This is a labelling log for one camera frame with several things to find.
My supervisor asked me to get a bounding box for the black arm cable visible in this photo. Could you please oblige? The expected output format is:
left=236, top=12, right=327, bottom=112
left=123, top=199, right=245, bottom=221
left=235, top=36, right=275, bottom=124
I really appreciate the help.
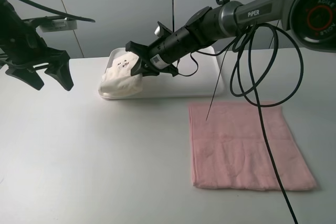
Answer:
left=178, top=23, right=305, bottom=224
left=0, top=0, right=96, bottom=23

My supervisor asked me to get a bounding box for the cream white towel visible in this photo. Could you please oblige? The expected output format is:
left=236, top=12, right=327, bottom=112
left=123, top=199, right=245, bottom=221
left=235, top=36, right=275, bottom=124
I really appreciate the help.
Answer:
left=98, top=48, right=143, bottom=99

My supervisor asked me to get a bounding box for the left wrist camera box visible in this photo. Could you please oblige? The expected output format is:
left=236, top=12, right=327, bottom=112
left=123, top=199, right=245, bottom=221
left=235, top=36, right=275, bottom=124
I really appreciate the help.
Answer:
left=23, top=16, right=77, bottom=33

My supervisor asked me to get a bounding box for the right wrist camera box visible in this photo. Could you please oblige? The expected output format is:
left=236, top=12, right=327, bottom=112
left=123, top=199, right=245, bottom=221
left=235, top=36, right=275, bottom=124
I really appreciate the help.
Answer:
left=154, top=22, right=174, bottom=42

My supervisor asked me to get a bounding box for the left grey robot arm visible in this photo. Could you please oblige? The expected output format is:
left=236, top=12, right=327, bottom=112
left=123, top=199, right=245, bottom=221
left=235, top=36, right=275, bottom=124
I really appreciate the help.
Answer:
left=1, top=0, right=74, bottom=91

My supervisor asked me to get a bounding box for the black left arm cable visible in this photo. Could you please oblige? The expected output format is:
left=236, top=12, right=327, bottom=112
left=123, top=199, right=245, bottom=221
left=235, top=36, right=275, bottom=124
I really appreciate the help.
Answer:
left=0, top=0, right=96, bottom=23

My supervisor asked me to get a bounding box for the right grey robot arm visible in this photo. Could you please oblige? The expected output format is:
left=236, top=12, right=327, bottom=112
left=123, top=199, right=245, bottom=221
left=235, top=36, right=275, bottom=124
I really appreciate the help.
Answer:
left=125, top=0, right=335, bottom=77

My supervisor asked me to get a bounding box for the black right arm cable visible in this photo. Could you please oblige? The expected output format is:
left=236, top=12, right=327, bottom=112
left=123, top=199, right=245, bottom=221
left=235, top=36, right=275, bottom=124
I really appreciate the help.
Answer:
left=178, top=23, right=305, bottom=224

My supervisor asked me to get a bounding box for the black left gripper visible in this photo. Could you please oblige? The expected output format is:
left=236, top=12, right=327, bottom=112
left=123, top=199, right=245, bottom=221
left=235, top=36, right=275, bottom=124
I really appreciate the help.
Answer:
left=1, top=33, right=74, bottom=91

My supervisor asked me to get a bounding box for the white rectangular plastic tray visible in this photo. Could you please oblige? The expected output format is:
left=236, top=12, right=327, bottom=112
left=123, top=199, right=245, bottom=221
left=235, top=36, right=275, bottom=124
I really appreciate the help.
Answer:
left=98, top=53, right=225, bottom=100

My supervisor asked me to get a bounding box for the pink towel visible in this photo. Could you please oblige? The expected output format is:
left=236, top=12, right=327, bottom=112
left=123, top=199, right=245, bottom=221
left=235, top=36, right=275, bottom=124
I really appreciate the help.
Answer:
left=189, top=102, right=317, bottom=191

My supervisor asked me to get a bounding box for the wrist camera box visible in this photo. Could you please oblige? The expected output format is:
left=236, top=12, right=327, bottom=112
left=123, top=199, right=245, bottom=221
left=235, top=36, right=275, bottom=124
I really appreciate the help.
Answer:
left=23, top=16, right=77, bottom=33
left=154, top=22, right=174, bottom=42

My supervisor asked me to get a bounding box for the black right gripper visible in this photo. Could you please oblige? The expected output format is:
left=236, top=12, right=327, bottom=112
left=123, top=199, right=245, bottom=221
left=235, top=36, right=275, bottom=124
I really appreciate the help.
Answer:
left=125, top=27, right=199, bottom=77

